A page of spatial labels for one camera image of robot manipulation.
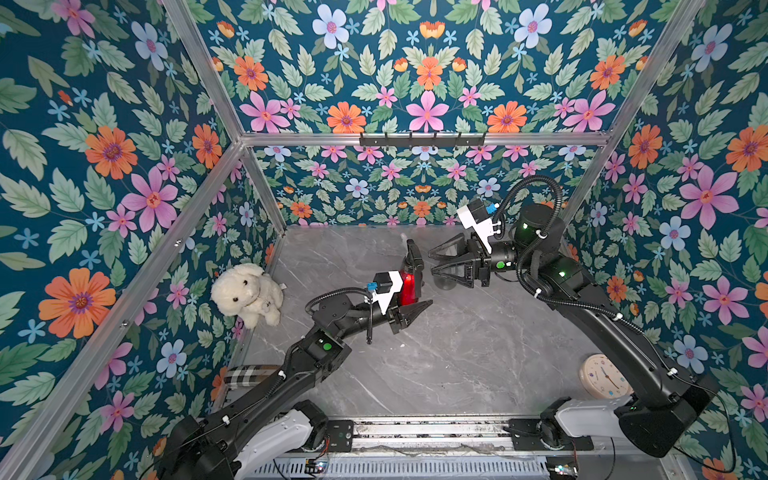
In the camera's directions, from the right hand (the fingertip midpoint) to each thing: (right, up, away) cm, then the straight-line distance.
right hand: (441, 254), depth 56 cm
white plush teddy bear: (-51, -11, +27) cm, 58 cm away
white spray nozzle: (-7, +5, +35) cm, 36 cm away
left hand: (-2, -8, +6) cm, 10 cm away
